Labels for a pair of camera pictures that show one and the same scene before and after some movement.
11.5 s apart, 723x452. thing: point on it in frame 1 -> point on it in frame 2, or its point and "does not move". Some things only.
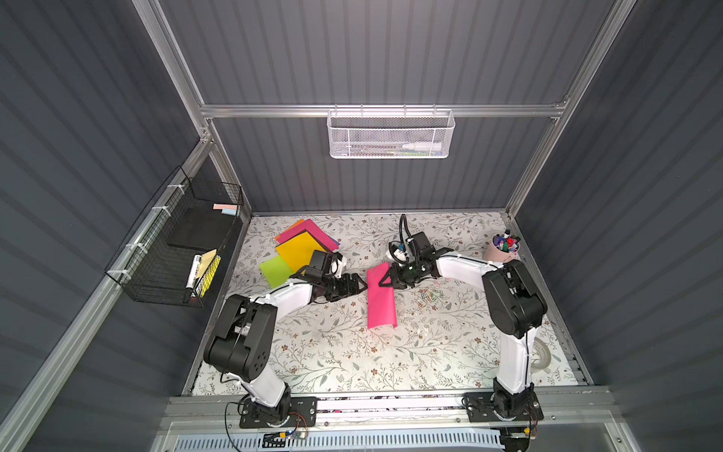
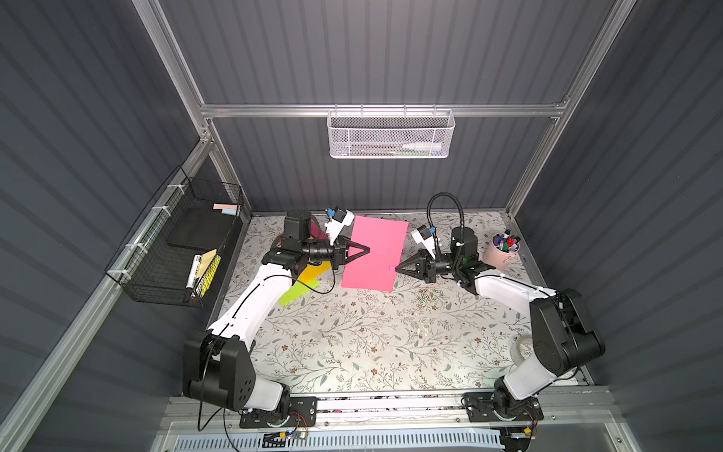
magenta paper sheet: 380,299 -> 375,269
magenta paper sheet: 315,230 does not move
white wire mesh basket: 390,134 does not move
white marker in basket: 425,146 does not move
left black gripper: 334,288 -> 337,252
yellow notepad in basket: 208,264 does not move
